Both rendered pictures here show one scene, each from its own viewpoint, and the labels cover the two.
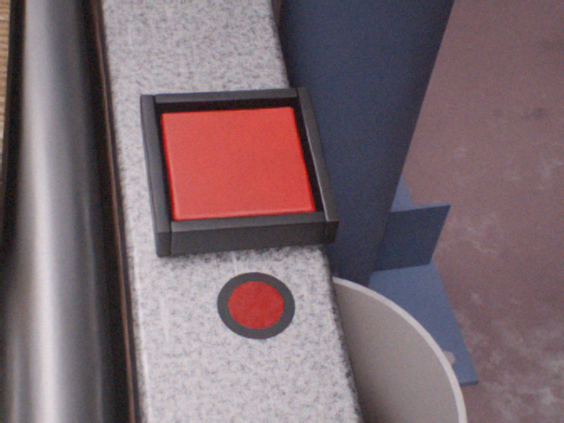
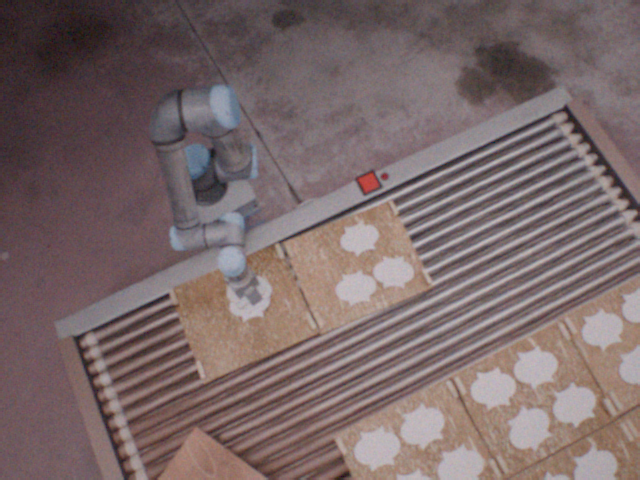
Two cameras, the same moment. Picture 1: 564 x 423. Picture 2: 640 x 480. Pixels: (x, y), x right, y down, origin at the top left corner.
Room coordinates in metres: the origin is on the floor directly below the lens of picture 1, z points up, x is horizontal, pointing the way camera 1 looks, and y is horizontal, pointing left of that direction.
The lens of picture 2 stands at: (0.55, 0.98, 3.00)
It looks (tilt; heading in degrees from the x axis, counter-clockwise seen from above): 70 degrees down; 268
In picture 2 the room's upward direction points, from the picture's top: 8 degrees counter-clockwise
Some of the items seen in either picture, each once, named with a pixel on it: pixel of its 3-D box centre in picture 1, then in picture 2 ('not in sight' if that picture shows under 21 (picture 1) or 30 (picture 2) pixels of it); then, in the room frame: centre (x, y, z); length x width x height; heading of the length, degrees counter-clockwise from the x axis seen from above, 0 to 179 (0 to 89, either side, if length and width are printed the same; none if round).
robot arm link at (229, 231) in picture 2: not in sight; (226, 233); (0.79, 0.26, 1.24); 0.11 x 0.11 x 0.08; 85
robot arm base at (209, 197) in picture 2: not in sight; (204, 181); (0.88, -0.05, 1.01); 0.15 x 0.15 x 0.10
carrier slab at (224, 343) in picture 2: not in sight; (242, 311); (0.81, 0.42, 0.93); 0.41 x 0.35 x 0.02; 15
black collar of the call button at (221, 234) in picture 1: (236, 168); (368, 182); (0.31, 0.02, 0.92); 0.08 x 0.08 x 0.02; 17
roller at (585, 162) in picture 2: not in sight; (361, 272); (0.39, 0.34, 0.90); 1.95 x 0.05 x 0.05; 17
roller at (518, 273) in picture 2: not in sight; (395, 335); (0.32, 0.58, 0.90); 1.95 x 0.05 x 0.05; 17
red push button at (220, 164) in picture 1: (236, 169); (368, 183); (0.31, 0.02, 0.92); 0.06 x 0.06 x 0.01; 17
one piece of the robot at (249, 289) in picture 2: not in sight; (245, 285); (0.78, 0.38, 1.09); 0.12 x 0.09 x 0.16; 119
